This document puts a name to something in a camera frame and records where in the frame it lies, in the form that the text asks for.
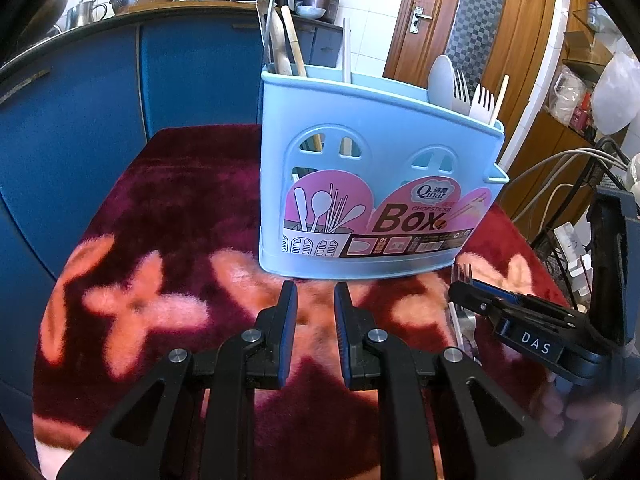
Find dark wok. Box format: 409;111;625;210
14;0;72;47

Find blue kitchen cabinet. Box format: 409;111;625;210
0;5;346;461

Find white plastic bag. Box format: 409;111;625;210
592;51;640;137

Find grey cables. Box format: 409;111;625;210
509;146;628;222

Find steel door handle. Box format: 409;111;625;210
409;7;434;35

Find steel kettle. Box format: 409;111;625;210
64;0;109;29

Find steel ladle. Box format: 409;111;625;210
257;0;276;74

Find clear plastic bag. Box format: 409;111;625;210
549;66;587;127

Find small steel fork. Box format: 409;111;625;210
450;262;484;362

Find wooden chopstick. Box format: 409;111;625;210
488;74;510;126

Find light blue utensil holder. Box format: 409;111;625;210
258;62;511;281

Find wooden spoon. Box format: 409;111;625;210
280;5;308;78

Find white plastic spoon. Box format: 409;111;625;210
428;55;456;109

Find red flowered blanket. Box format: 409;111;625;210
32;125;576;480

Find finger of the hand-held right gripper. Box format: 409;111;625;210
447;281;504;331
471;280;587;322

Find wooden shelf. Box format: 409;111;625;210
549;0;640;141

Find wooden spatula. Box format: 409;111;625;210
269;5;294;76

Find black wire rack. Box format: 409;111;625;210
529;150;640;311

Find white power adapter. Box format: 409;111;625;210
553;223;592;312

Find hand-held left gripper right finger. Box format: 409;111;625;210
333;281;586;480

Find person's right hand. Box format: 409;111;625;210
530;380;617;461

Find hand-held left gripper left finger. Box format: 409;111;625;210
55;280;300;480

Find white plastic fork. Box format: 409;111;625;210
471;84;497;124

